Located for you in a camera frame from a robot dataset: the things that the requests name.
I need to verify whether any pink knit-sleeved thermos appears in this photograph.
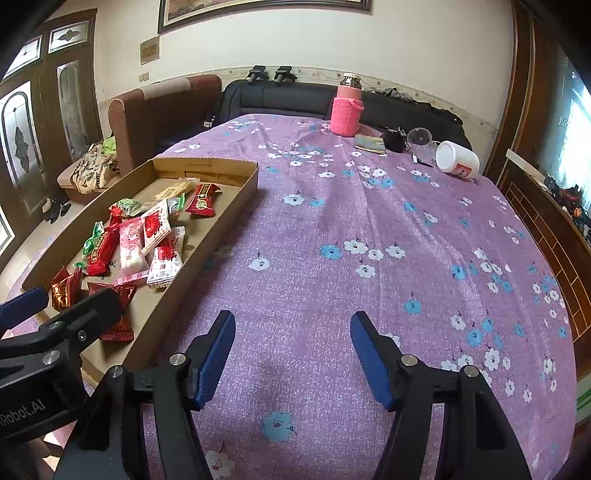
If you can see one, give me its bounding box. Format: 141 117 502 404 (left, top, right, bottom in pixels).
329 73 365 137

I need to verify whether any red long snack bar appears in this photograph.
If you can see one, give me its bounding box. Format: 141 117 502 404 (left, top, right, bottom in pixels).
83 206 122 276

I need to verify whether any pink cartoon candy packet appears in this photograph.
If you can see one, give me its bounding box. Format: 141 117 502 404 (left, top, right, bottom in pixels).
113 217 149 286

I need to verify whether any wooden brick-pattern cabinet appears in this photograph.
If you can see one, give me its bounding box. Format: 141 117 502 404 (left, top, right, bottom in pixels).
484 1 590 379

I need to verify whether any white plastic jar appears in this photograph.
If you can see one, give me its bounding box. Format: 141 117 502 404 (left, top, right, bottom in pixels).
435 140 480 181

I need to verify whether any patterned bag on stool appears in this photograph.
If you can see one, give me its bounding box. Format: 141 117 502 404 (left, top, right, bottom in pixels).
70 136 120 194

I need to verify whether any black leather sofa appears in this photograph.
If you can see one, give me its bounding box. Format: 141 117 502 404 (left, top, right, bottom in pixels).
213 80 472 148

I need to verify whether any wooden glass-panel door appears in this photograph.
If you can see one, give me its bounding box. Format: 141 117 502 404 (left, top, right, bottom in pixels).
1 8 101 264

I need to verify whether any cardboard tray box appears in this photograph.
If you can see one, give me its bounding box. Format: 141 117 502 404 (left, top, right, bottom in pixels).
20 155 261 384

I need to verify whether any brown armchair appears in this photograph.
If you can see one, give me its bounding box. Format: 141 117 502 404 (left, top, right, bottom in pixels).
108 74 222 175

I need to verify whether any dark red foil snack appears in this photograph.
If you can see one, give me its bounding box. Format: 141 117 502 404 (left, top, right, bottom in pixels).
50 266 83 312

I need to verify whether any small black box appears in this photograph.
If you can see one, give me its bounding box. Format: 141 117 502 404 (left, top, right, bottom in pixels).
383 128 407 153

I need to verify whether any clear glass cup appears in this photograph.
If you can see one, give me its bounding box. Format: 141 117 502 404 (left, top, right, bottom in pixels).
406 127 439 162

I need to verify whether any green small snack packet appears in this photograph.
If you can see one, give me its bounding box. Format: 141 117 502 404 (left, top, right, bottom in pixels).
112 198 144 218

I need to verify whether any small notebook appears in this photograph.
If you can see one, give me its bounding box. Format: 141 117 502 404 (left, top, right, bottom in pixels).
353 134 387 155

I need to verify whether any white red snack packet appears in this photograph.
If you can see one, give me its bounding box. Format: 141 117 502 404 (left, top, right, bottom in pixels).
141 200 171 257

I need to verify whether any red square snack packet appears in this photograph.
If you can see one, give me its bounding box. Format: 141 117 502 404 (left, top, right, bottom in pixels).
184 183 221 218

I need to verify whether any framed wall painting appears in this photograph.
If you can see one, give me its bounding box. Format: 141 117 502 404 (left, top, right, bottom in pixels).
157 0 372 34

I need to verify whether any yellow cracker packet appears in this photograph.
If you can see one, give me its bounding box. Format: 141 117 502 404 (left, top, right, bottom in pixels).
154 179 197 201

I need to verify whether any green clear pastry packet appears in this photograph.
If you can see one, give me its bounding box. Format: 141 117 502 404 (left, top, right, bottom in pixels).
166 194 185 219

